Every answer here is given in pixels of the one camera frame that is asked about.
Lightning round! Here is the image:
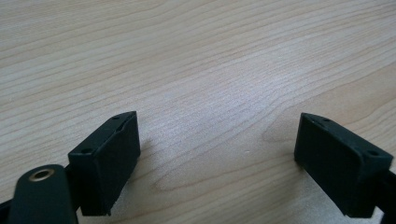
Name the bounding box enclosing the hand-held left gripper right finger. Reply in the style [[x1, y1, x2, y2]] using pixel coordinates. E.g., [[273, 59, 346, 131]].
[[293, 112, 394, 218]]

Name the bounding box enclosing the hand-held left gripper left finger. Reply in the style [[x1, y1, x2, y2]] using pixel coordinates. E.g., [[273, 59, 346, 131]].
[[67, 110, 142, 217]]

